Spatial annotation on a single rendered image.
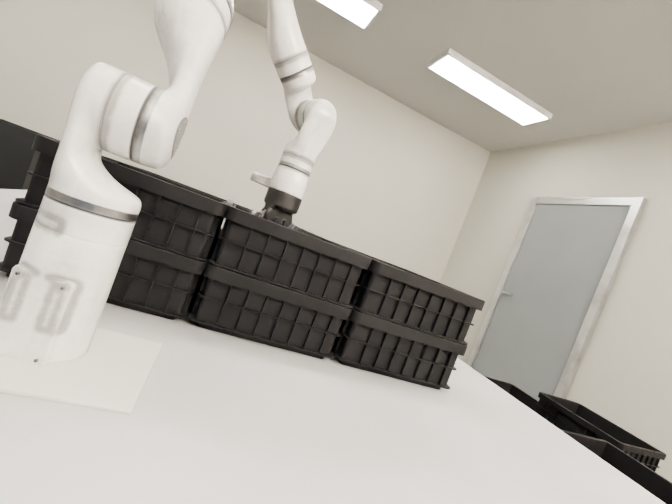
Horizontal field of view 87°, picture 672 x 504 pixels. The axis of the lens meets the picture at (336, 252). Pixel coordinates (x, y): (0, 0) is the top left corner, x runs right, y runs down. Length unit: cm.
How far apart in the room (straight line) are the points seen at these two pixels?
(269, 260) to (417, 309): 34
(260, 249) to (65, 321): 32
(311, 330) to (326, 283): 10
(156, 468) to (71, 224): 26
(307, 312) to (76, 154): 45
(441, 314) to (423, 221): 406
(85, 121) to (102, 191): 7
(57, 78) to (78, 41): 40
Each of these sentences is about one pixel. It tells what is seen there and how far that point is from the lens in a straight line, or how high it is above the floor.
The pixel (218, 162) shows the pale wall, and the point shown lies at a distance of 420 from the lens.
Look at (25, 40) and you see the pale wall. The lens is 474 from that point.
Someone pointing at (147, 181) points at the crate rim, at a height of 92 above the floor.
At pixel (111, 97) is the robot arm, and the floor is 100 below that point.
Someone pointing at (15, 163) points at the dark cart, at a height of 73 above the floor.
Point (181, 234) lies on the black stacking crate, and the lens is 68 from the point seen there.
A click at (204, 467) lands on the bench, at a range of 41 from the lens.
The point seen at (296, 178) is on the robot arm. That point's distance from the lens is 75.
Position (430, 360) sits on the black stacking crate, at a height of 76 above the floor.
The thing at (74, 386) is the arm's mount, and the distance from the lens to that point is 48.
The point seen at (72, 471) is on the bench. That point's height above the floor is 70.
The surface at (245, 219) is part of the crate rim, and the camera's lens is 66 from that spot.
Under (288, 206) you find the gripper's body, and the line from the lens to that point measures 74.
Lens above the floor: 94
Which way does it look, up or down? 2 degrees down
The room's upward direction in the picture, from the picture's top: 21 degrees clockwise
